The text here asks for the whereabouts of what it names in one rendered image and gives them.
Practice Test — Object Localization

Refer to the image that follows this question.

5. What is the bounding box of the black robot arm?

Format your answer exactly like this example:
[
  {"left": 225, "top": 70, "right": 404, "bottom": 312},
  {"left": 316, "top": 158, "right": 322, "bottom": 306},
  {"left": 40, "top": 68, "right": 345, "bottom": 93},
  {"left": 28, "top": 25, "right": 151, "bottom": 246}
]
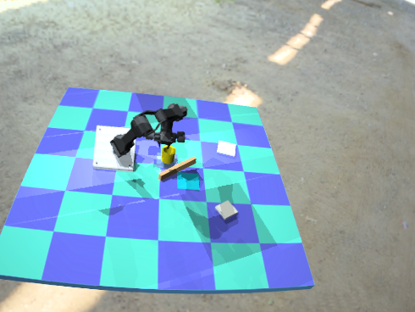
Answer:
[{"left": 109, "top": 103, "right": 187, "bottom": 158}]

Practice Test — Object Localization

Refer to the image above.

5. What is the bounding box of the yellow cup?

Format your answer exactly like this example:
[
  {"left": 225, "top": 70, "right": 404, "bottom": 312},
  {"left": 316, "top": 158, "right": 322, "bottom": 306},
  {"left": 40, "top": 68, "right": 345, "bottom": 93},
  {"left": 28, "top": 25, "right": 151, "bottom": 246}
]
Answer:
[{"left": 161, "top": 145, "right": 176, "bottom": 164}]

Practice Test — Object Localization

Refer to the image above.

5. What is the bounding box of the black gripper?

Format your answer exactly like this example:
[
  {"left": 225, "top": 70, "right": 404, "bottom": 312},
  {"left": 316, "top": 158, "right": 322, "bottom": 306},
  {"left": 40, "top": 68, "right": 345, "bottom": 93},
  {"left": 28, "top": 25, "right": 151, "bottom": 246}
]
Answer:
[{"left": 146, "top": 123, "right": 185, "bottom": 149}]

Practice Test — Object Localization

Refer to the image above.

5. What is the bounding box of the tan wooden bar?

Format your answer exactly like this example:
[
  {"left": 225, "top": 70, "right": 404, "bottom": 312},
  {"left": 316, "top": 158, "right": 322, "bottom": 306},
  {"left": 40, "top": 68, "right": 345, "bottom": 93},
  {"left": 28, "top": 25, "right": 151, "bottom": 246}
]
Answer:
[{"left": 158, "top": 156, "right": 196, "bottom": 181}]

